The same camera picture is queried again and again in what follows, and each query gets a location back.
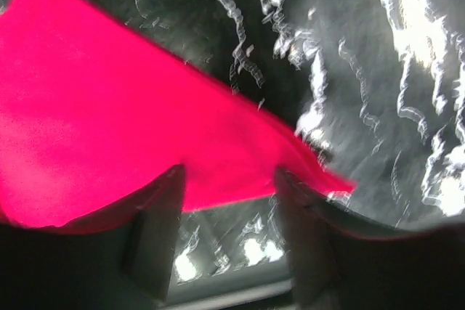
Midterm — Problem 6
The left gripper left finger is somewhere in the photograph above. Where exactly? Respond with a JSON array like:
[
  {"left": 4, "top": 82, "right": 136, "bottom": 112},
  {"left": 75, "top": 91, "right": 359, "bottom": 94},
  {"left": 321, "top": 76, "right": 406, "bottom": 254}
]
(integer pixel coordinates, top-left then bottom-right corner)
[{"left": 121, "top": 165, "right": 186, "bottom": 303}]

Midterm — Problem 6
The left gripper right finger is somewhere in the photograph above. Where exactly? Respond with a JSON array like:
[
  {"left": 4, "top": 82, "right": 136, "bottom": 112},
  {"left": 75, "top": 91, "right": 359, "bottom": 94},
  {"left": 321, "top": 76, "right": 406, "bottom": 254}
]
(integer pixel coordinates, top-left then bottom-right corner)
[{"left": 274, "top": 168, "right": 349, "bottom": 309}]

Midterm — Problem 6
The magenta t shirt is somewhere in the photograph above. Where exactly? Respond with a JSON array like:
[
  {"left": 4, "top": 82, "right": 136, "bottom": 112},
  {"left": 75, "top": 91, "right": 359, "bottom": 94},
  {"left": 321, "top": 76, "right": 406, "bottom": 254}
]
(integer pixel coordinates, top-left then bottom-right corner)
[{"left": 1, "top": 0, "right": 355, "bottom": 228}]

